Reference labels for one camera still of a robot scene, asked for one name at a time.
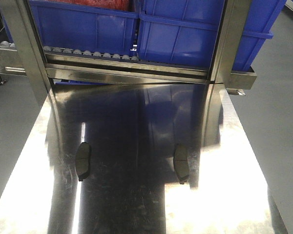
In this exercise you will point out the dark grey brake pad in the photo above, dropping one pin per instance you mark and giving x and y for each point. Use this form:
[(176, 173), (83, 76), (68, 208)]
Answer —
[(83, 161), (180, 163)]

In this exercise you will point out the large blue plastic crate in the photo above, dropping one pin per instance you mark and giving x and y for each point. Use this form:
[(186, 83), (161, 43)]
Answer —
[(184, 32)]

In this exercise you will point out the blue plastic crate left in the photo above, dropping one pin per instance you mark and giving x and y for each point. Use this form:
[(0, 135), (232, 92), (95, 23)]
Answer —
[(83, 27)]

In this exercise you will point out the stainless steel rack frame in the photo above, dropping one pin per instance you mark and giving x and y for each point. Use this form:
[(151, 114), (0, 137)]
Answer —
[(29, 58)]

